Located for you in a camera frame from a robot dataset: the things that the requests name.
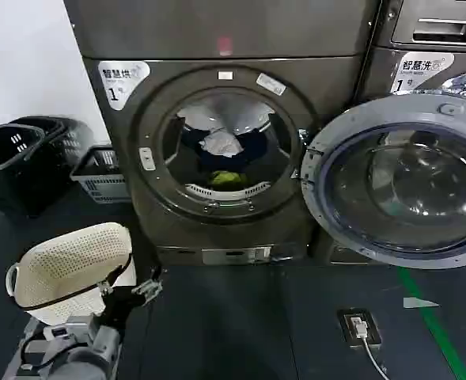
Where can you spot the white cloth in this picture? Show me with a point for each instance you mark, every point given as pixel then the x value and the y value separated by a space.
pixel 220 143

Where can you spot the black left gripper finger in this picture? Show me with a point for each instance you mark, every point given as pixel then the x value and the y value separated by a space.
pixel 149 288
pixel 116 274

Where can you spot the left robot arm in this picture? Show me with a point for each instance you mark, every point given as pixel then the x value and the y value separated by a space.
pixel 78 356

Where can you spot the black plastic laundry basket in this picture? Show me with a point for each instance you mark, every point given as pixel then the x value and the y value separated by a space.
pixel 72 134
pixel 3 174

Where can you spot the black floor socket box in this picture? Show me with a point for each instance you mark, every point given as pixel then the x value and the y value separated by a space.
pixel 371 336

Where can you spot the green garment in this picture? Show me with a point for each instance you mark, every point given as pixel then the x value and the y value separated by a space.
pixel 225 178

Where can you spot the grey washing machine with drawer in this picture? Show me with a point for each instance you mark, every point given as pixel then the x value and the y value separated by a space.
pixel 379 75

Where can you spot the white arrow floor sticker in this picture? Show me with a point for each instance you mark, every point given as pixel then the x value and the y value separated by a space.
pixel 418 302

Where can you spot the grey slotted laundry basket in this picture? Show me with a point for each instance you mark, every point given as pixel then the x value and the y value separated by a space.
pixel 98 186

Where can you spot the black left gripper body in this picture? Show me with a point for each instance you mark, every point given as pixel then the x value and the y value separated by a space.
pixel 118 306

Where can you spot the white perforated laundry basket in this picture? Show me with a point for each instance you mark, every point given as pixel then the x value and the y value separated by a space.
pixel 70 261

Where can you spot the round glass dryer door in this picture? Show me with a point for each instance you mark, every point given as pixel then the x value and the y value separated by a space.
pixel 406 186

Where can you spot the green floor tape strip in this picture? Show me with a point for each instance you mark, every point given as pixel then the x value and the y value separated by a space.
pixel 434 324

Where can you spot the dark blue garment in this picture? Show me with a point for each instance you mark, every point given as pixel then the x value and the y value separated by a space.
pixel 256 148

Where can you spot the grey dryer with round opening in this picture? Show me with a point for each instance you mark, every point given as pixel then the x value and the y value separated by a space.
pixel 217 35

